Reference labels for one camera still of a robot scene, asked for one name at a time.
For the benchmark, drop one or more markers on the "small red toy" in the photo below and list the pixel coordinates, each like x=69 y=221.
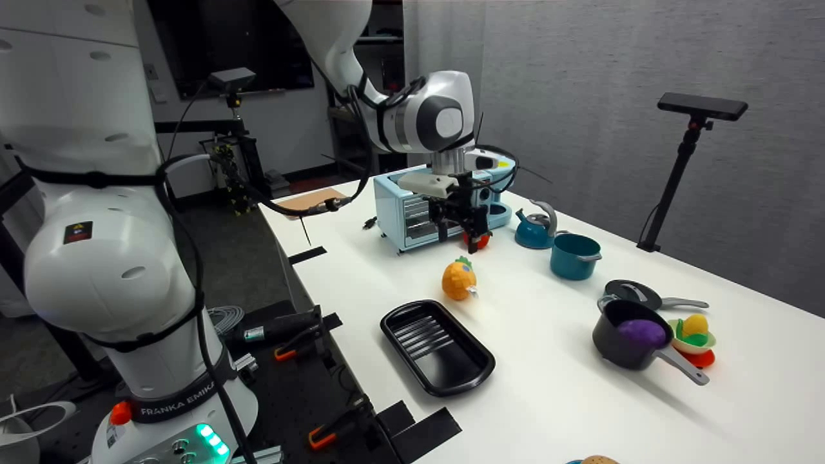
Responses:
x=478 y=244

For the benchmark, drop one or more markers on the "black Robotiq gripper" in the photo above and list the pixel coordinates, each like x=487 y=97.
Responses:
x=454 y=200

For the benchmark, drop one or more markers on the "toy burger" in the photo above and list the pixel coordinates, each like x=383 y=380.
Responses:
x=595 y=459

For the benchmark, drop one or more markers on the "wooden cutting board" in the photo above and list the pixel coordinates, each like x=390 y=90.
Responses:
x=311 y=200

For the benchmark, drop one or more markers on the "white round fixture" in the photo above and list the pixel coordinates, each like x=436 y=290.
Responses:
x=35 y=422

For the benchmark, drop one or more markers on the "teal toy kettle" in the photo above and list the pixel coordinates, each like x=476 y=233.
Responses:
x=534 y=231

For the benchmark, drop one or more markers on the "black ribbed plastic tray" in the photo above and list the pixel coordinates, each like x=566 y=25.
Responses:
x=440 y=349

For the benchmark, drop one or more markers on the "black camera bar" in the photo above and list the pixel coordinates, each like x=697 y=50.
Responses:
x=703 y=107

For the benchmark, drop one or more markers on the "red toy food piece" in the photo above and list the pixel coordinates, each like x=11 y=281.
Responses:
x=703 y=356

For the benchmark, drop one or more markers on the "light blue toy oven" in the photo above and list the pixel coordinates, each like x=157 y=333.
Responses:
x=400 y=210

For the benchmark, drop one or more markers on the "orange pineapple plushy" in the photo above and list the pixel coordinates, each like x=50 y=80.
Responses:
x=459 y=281

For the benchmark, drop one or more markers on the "yellow toy food piece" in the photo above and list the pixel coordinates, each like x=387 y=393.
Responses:
x=697 y=326

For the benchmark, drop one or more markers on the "black camera on stand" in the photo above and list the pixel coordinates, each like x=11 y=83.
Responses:
x=234 y=77

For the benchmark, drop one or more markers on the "purple toy in pot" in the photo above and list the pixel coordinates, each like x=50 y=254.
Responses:
x=643 y=333

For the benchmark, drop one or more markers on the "black tape patch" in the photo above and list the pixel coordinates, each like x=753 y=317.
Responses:
x=309 y=254
x=421 y=425

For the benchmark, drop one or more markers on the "teal toy pot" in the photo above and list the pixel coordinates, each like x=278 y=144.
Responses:
x=573 y=258

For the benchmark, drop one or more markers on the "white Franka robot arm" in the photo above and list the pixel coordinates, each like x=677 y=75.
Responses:
x=104 y=258

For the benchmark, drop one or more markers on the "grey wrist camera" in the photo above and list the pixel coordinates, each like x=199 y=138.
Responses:
x=429 y=183

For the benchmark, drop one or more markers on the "black tripod stand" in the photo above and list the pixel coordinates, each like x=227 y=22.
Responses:
x=680 y=172

